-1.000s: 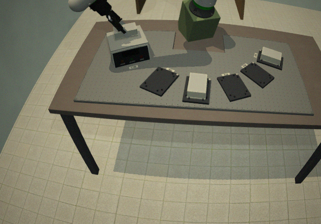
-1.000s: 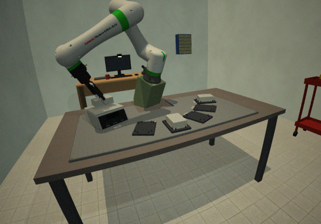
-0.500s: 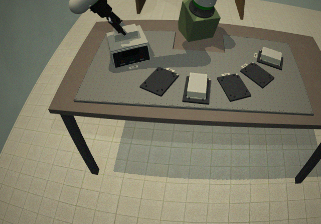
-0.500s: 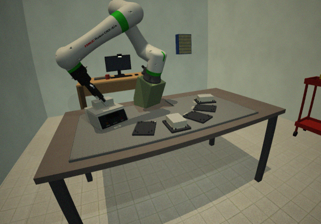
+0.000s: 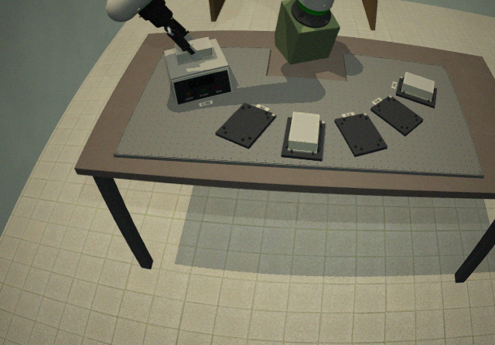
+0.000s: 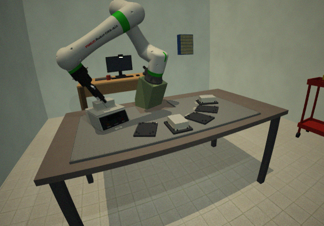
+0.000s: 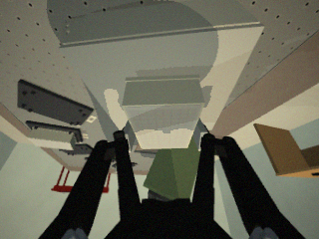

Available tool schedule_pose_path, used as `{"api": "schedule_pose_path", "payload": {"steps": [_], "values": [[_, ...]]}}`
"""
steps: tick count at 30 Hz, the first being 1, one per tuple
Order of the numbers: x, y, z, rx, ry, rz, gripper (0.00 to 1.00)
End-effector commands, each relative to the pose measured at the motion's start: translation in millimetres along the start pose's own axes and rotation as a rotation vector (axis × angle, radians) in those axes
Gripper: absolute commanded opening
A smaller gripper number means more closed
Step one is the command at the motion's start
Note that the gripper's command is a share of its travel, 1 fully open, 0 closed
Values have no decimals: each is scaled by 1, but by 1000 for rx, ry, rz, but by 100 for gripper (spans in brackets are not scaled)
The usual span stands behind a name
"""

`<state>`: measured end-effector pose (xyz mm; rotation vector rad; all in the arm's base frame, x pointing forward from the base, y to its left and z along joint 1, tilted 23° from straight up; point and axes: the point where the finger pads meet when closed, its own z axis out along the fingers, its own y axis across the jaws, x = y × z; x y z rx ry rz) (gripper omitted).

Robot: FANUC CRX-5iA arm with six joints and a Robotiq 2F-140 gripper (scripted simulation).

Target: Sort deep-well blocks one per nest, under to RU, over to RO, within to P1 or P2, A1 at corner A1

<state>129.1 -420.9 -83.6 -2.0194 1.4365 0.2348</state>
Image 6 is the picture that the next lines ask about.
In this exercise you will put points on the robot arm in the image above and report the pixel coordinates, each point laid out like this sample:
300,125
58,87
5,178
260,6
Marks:
125,18

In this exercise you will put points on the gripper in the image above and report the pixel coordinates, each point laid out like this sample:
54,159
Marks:
86,82

